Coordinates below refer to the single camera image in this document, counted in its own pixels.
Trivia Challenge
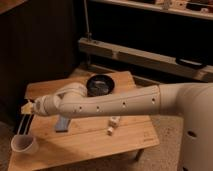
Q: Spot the grey metal beam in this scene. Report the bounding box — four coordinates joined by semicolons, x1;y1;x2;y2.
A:
78;38;213;82

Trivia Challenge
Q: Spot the black handle on beam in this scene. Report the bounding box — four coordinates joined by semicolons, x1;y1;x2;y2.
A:
175;58;207;70

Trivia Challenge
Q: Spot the upper shelf with items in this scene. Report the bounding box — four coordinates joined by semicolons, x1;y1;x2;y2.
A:
90;0;213;21

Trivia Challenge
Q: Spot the metal vertical pole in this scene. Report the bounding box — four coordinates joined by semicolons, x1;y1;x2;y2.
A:
83;0;92;41

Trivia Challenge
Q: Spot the black round bowl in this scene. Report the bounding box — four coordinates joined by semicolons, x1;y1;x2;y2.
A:
86;74;115;97

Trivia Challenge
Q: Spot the wooden table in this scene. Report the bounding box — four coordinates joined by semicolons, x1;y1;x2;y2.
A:
7;70;160;171

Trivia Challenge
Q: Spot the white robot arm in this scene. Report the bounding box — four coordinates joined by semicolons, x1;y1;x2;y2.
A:
21;83;213;171

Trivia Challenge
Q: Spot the blue grey cloth pad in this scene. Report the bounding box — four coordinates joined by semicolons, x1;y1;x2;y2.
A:
55;116;70;132

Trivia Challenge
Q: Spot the white tube with cap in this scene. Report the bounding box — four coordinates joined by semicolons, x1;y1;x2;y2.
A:
107;116;121;135

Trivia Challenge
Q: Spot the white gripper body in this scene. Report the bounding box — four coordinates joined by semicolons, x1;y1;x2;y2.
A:
33;95;57;116

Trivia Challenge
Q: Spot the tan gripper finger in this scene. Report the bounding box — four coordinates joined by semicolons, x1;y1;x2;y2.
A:
21;101;33;114

